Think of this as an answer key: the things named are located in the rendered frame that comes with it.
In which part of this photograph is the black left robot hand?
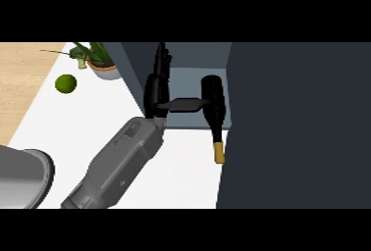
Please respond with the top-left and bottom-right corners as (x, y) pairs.
(142, 42), (212, 120)

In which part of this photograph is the grey cabinet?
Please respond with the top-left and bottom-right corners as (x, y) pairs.
(102, 42), (234, 131)

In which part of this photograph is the black wine bottle gold cap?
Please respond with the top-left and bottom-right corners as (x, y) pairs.
(200, 75), (228, 165)

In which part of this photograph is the dark grey cabinet door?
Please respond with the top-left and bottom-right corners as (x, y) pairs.
(214, 42), (371, 210)

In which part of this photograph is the potted green plant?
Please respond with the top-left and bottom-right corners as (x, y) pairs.
(71, 42), (123, 81)

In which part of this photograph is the green lime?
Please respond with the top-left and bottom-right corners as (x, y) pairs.
(53, 74), (78, 95)

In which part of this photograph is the green broccoli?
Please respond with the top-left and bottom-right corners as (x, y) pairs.
(68, 46), (90, 71)

